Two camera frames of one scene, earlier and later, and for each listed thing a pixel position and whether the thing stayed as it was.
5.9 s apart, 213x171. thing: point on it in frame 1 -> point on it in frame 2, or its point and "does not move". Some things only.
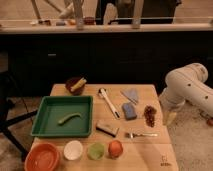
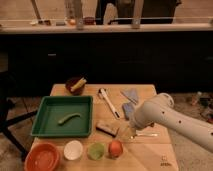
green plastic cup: (95, 151) does not move
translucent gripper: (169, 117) -> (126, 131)
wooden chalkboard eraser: (108, 129) does not move
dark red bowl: (72, 82) does not move
